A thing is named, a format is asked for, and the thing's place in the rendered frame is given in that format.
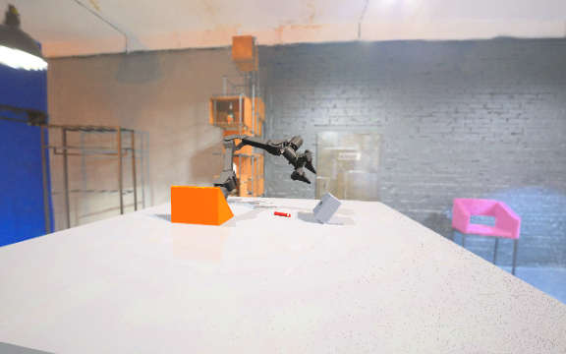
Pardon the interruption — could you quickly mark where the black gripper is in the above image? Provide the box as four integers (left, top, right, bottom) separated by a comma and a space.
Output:
288, 153, 316, 184

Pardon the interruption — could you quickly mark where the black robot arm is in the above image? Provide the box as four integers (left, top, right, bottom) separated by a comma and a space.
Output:
212, 134, 312, 200

